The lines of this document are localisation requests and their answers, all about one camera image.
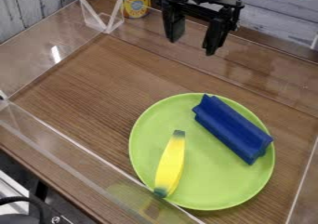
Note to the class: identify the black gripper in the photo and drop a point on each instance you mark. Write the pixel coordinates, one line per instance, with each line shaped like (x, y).
(220, 12)

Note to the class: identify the yellow toy banana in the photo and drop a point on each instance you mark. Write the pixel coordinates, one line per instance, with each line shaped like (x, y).
(171, 164)

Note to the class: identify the green round plate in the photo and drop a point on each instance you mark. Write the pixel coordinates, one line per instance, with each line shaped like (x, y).
(218, 180)

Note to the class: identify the yellow blue labelled can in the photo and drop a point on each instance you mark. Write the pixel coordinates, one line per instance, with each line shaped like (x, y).
(135, 9)

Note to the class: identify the blue plastic block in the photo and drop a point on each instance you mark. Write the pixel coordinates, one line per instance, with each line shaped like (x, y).
(233, 129)

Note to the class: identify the clear acrylic tray wall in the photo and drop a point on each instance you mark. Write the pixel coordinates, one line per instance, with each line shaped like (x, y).
(82, 73)

